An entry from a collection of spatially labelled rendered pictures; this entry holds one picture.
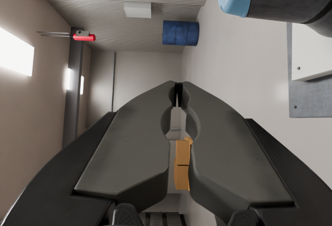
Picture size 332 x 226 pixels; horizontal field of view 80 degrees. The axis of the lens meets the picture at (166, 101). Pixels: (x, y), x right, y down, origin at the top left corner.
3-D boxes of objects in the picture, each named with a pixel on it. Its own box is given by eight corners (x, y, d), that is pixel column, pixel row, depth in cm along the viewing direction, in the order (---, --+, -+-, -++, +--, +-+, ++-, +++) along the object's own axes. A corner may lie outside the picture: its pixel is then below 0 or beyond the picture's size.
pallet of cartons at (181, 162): (194, 191, 486) (176, 191, 484) (188, 181, 568) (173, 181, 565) (194, 139, 499) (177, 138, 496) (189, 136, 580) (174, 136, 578)
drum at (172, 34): (199, 17, 490) (163, 15, 485) (199, 41, 484) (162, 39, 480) (194, 28, 550) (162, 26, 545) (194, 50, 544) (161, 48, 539)
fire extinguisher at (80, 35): (95, 42, 455) (70, 41, 452) (96, 37, 464) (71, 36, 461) (93, 35, 437) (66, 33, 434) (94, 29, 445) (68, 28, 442)
